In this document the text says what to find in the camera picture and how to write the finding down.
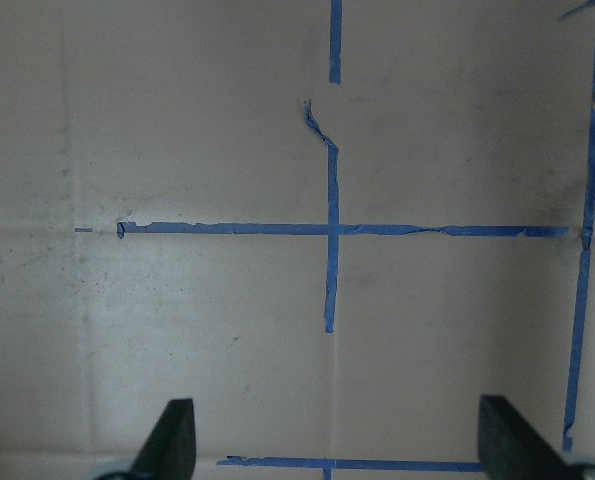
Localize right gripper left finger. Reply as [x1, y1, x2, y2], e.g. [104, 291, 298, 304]
[131, 398, 196, 480]

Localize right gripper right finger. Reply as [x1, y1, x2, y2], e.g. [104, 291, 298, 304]
[477, 395, 577, 480]

